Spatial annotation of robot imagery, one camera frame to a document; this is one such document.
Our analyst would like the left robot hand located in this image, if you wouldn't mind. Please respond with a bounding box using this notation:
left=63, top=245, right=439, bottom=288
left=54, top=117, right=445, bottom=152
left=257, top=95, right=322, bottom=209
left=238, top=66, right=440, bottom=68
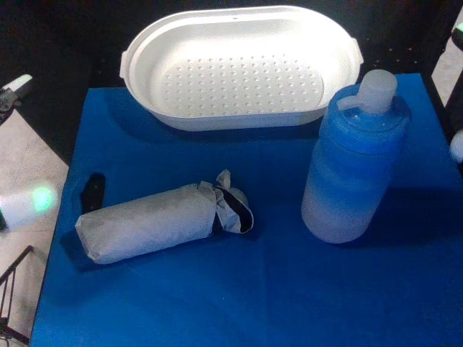
left=0, top=74, right=34, bottom=122

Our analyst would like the grey umbrella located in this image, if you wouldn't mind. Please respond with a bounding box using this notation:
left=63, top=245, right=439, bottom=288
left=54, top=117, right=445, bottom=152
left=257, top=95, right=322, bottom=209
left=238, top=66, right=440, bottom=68
left=75, top=168, right=255, bottom=265

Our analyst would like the blue frosted water bottle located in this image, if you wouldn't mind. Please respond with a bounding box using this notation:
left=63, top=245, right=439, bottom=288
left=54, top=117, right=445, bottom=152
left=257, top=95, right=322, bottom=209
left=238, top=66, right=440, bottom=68
left=300, top=69, right=412, bottom=245

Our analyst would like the small black flat object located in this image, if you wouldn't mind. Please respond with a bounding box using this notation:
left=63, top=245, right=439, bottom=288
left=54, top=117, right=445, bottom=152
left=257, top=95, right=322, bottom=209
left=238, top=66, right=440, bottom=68
left=79, top=173, right=106, bottom=215

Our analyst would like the black metal stand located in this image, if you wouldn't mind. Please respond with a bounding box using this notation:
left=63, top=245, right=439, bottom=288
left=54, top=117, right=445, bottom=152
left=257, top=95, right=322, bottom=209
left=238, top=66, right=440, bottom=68
left=0, top=244, right=35, bottom=346

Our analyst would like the white perforated oval basket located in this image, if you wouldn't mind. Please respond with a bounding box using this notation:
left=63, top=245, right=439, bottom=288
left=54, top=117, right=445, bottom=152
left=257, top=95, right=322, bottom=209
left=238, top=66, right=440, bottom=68
left=120, top=4, right=362, bottom=132

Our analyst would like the blue table cloth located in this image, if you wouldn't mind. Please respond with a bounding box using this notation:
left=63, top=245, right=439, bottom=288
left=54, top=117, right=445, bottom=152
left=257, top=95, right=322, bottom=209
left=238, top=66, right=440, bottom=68
left=30, top=74, right=463, bottom=347

